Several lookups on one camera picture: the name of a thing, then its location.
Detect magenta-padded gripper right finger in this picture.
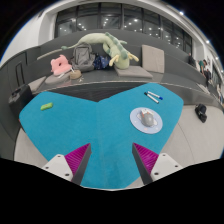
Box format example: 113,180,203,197
131,142,184,185

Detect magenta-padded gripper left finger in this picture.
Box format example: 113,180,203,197
41,143,93,186

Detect grey computer mouse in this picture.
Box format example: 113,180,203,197
139,109,155,128

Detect round pale blue mouse pad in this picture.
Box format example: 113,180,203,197
129,106,164,135

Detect white marker black cap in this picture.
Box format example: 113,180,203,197
143,91,160,104

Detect green eraser block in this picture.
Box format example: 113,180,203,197
40,102,54,112

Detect black bag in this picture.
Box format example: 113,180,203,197
194,103,208,124

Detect black suitcase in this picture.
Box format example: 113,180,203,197
8,83,34,118

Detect grey round seat cushion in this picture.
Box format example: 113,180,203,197
44,71,73,86

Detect tan woven hat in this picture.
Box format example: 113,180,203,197
69,69,83,80

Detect grey small seat cushion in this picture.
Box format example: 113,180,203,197
27,75,48,93

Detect grey flat seat cushion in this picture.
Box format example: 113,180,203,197
114,65,154,80

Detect pink plush cushion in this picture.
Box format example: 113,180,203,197
50,54,73,77

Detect grey square upright cushion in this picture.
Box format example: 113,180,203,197
141,44,166,74

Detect grey stepped bench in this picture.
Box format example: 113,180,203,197
0,28,224,111

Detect dark blue patterned bag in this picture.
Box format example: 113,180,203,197
93,54,112,71

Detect grey backpack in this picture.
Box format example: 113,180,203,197
70,42,97,73

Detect person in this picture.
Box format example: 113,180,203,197
198,59,213,88

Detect green dragon plush toy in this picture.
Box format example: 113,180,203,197
60,31,140,70

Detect ceiling lights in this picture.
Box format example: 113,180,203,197
178,10,212,46

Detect dark glass window wall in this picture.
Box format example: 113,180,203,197
54,2,193,56

